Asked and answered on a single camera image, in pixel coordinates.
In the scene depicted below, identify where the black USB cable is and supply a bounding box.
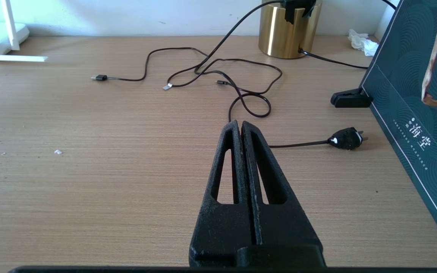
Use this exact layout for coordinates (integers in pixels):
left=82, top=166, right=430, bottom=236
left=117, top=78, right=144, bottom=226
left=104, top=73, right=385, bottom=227
left=91, top=47, right=283, bottom=118

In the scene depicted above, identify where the black plastic clip stand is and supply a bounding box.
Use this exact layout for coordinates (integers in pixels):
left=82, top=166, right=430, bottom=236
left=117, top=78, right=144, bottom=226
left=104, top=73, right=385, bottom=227
left=330, top=88, right=374, bottom=108

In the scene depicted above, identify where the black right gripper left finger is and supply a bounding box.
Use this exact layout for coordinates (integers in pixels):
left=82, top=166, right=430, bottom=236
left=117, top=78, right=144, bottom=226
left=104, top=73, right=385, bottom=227
left=189, top=120, right=257, bottom=268

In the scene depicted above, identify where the short black lamp cord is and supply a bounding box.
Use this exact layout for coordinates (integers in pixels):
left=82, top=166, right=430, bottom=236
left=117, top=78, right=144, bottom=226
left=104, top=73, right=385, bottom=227
left=298, top=0, right=397, bottom=70

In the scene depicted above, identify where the black lamp power cable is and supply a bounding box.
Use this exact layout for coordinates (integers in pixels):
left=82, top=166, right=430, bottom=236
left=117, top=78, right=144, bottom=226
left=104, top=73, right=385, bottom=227
left=194, top=2, right=369, bottom=151

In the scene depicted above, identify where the black inline cord switch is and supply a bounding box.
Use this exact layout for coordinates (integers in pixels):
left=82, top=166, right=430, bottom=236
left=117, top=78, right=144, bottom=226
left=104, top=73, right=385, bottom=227
left=281, top=0, right=317, bottom=25

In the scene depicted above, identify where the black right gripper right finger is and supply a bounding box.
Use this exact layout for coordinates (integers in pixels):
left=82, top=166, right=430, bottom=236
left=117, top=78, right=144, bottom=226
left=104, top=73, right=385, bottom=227
left=241, top=121, right=327, bottom=268

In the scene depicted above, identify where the crumpled white tissue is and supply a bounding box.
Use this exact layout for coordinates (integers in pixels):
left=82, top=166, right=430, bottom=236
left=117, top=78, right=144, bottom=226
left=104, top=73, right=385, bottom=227
left=347, top=29, right=379, bottom=57

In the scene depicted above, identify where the brass desk lamp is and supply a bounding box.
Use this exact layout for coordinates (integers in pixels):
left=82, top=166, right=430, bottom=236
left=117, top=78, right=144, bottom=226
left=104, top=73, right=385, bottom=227
left=258, top=0, right=322, bottom=60

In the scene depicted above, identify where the black cable with silver connector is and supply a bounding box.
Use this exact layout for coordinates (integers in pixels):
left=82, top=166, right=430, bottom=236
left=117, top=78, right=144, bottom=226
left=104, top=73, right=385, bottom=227
left=162, top=57, right=242, bottom=91

